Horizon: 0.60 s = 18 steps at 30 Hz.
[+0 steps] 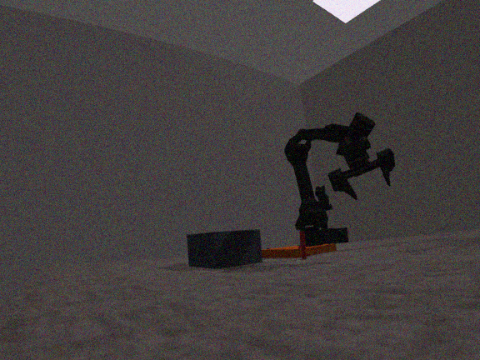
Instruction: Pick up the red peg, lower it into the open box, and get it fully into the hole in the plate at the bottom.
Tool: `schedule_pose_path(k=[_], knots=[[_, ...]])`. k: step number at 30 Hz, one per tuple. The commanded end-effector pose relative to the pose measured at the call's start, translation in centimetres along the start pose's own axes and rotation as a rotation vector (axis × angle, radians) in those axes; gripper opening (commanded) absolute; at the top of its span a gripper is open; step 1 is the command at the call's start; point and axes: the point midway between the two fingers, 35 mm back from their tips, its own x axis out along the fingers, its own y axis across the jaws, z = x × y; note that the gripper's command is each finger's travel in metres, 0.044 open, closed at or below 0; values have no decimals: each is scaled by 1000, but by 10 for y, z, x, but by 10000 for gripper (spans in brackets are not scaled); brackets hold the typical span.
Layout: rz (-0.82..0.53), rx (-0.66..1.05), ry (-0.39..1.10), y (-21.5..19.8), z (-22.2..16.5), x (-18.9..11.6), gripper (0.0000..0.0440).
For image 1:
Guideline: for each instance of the red peg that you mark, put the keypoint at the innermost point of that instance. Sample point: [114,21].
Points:
[303,245]

